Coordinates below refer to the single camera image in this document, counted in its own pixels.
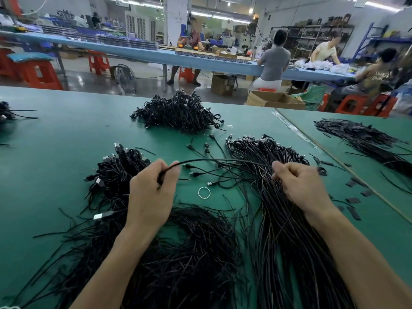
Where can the red stool with blue seat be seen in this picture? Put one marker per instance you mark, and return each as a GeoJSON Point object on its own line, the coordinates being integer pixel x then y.
{"type": "Point", "coordinates": [37, 72]}

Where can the blue metal rack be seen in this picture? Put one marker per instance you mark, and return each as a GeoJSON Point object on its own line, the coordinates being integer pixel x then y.
{"type": "Point", "coordinates": [381, 40]}

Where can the person's left forearm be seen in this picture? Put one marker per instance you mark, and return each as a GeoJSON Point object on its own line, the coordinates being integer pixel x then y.
{"type": "Point", "coordinates": [112, 276]}

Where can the open cardboard box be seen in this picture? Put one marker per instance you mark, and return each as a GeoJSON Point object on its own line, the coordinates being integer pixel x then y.
{"type": "Point", "coordinates": [275, 100]}

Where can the scattered dark tie pieces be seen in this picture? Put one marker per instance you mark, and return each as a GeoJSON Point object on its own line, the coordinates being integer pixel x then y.
{"type": "Point", "coordinates": [354, 213]}

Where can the green bag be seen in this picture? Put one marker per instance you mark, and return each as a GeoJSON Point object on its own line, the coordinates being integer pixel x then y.
{"type": "Point", "coordinates": [312, 96]}

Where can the white pillar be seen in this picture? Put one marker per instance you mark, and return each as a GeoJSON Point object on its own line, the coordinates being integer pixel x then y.
{"type": "Point", "coordinates": [177, 19]}

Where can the metal storage shelf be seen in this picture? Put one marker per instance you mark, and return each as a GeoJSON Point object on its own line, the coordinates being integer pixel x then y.
{"type": "Point", "coordinates": [309, 36]}

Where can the pile of white bags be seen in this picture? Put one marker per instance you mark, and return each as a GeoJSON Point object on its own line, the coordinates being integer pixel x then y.
{"type": "Point", "coordinates": [325, 66]}

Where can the person's left hand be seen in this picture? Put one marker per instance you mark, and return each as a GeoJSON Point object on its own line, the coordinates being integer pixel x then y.
{"type": "Point", "coordinates": [151, 199]}

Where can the red plastic stool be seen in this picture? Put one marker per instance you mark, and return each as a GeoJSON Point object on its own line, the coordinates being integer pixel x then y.
{"type": "Point", "coordinates": [352, 105]}
{"type": "Point", "coordinates": [186, 74]}
{"type": "Point", "coordinates": [99, 63]}
{"type": "Point", "coordinates": [5, 64]}

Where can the person's right hand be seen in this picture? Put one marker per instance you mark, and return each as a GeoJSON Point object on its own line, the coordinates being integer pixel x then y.
{"type": "Point", "coordinates": [306, 186]}

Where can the grey floor fan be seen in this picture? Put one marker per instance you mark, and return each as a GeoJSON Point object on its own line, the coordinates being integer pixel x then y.
{"type": "Point", "coordinates": [123, 78]}

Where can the small cardboard box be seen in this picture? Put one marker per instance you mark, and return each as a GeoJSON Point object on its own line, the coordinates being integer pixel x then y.
{"type": "Point", "coordinates": [223, 85]}

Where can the person's right forearm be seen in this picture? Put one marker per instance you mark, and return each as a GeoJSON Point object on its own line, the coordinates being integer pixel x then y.
{"type": "Point", "coordinates": [367, 264]}

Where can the long blue workbench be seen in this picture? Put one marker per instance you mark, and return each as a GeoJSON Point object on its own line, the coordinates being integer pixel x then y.
{"type": "Point", "coordinates": [167, 56]}

